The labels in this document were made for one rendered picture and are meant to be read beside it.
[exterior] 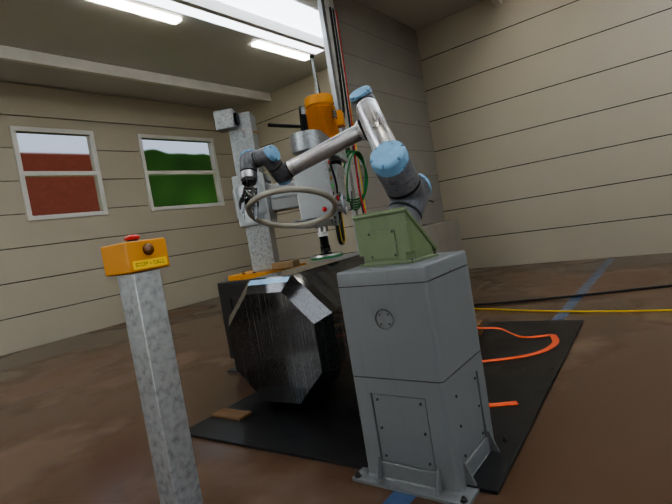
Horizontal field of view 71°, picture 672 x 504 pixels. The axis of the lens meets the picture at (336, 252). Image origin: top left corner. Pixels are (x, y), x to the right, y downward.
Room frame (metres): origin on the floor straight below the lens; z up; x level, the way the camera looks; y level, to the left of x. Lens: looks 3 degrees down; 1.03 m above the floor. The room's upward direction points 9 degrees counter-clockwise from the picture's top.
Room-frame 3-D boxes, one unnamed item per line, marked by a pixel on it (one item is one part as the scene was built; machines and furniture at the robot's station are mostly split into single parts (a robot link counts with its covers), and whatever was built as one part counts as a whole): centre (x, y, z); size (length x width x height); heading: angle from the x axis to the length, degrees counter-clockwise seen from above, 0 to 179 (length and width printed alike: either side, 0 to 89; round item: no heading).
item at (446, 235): (6.41, -1.18, 0.43); 1.30 x 0.62 x 0.86; 142
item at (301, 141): (3.52, 0.00, 1.60); 0.96 x 0.25 x 0.17; 169
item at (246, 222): (3.88, 0.59, 1.36); 0.35 x 0.35 x 0.41
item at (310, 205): (3.25, 0.05, 1.30); 0.36 x 0.22 x 0.45; 169
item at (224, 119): (3.76, 0.68, 2.00); 0.20 x 0.18 x 0.15; 55
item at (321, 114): (3.82, -0.08, 1.88); 0.31 x 0.28 x 0.40; 79
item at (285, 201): (3.86, 0.39, 1.35); 0.74 x 0.34 x 0.25; 85
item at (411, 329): (1.91, -0.26, 0.43); 0.50 x 0.50 x 0.85; 52
